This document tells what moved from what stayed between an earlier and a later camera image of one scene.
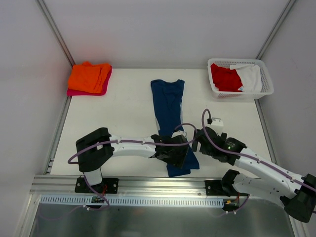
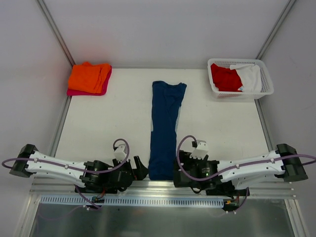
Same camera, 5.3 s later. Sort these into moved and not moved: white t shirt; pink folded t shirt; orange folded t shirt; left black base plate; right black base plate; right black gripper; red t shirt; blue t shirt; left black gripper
Moved: left black gripper; blue t shirt; right black gripper
Not moved: left black base plate; right black base plate; red t shirt; pink folded t shirt; white t shirt; orange folded t shirt
